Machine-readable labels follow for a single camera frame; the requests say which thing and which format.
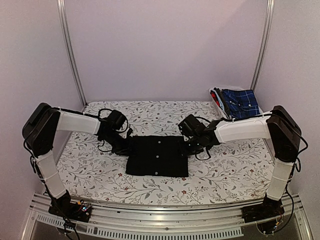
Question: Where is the left aluminium corner post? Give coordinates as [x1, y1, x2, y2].
[56, 0, 88, 106]

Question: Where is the dark grey folded shirt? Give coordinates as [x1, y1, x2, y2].
[217, 88, 231, 119]

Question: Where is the aluminium corner post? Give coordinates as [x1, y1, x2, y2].
[56, 0, 88, 106]
[250, 0, 275, 92]

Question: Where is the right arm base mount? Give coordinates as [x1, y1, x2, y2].
[241, 196, 285, 235]

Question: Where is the floral white tablecloth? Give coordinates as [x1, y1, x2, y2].
[57, 101, 274, 206]

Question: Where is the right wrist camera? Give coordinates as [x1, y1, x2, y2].
[178, 114, 206, 138]

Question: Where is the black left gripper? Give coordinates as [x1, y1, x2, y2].
[101, 131, 137, 157]

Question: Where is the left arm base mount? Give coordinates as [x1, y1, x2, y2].
[48, 191, 92, 223]

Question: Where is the light blue folded shirt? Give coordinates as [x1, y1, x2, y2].
[212, 89, 224, 111]

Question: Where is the blue plaid shirt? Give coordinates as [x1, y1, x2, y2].
[221, 89, 260, 119]

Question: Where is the right aluminium corner post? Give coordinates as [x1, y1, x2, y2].
[250, 0, 275, 92]

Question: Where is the aluminium front rail frame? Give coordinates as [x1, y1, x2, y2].
[21, 193, 315, 240]

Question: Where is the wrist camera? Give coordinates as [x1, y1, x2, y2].
[105, 110, 133, 135]
[178, 114, 206, 138]

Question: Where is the white plastic laundry basket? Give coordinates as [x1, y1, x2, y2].
[209, 87, 230, 119]

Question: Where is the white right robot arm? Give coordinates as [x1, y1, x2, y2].
[178, 105, 306, 218]

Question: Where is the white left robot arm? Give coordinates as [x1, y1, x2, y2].
[22, 102, 132, 217]

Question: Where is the red black plaid shirt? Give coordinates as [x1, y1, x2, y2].
[210, 90, 220, 107]

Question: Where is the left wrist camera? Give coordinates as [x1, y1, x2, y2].
[105, 110, 133, 135]

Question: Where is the black long sleeve shirt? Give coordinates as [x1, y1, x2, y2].
[125, 135, 189, 178]

